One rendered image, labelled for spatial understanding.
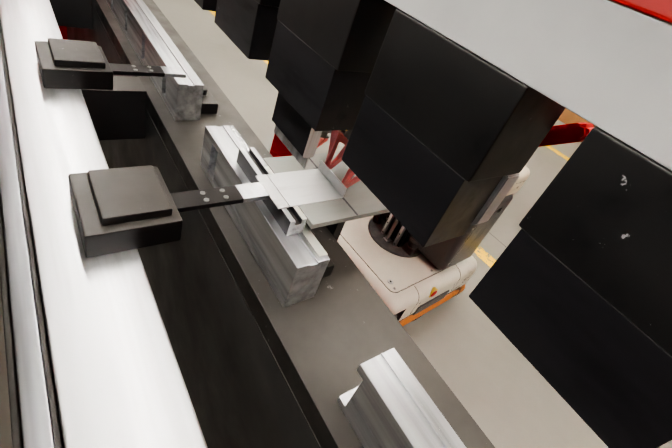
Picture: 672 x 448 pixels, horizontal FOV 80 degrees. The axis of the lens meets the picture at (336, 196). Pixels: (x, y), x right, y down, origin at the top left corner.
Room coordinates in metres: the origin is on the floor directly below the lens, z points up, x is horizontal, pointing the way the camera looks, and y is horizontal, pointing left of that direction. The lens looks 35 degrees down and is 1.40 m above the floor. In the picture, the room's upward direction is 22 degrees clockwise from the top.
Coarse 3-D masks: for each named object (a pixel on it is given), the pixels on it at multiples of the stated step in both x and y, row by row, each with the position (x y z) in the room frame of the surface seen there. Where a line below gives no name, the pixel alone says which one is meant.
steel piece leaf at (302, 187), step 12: (324, 168) 0.62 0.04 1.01; (276, 180) 0.55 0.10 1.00; (288, 180) 0.57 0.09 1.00; (300, 180) 0.58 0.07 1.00; (312, 180) 0.59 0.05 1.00; (324, 180) 0.61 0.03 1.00; (336, 180) 0.60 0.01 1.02; (288, 192) 0.53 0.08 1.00; (300, 192) 0.55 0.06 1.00; (312, 192) 0.56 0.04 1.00; (324, 192) 0.57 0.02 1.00; (336, 192) 0.59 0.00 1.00; (288, 204) 0.50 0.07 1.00; (300, 204) 0.52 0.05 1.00
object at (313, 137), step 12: (276, 108) 0.55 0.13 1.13; (288, 108) 0.53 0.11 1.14; (276, 120) 0.55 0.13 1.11; (288, 120) 0.53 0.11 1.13; (300, 120) 0.51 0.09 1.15; (276, 132) 0.56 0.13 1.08; (288, 132) 0.52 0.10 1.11; (300, 132) 0.50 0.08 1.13; (312, 132) 0.49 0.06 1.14; (288, 144) 0.53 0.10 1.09; (300, 144) 0.50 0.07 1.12; (312, 144) 0.50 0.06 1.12; (300, 156) 0.51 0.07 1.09; (312, 156) 0.50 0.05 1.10
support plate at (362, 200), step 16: (272, 160) 0.61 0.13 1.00; (288, 160) 0.63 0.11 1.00; (320, 160) 0.67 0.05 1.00; (352, 192) 0.61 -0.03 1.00; (368, 192) 0.63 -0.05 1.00; (304, 208) 0.51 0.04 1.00; (320, 208) 0.53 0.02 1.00; (336, 208) 0.54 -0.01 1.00; (368, 208) 0.58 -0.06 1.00; (384, 208) 0.60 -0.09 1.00; (320, 224) 0.49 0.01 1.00
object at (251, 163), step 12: (240, 156) 0.60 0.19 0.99; (252, 156) 0.61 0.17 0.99; (252, 168) 0.57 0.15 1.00; (264, 168) 0.58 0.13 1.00; (252, 180) 0.56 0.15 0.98; (276, 216) 0.49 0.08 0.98; (288, 216) 0.48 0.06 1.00; (300, 216) 0.49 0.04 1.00; (288, 228) 0.47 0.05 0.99; (300, 228) 0.49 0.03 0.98
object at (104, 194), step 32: (96, 192) 0.35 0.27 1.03; (128, 192) 0.37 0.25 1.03; (160, 192) 0.39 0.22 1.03; (192, 192) 0.44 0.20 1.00; (224, 192) 0.47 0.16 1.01; (256, 192) 0.50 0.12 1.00; (96, 224) 0.31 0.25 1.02; (128, 224) 0.33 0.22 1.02; (160, 224) 0.35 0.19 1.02; (96, 256) 0.30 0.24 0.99
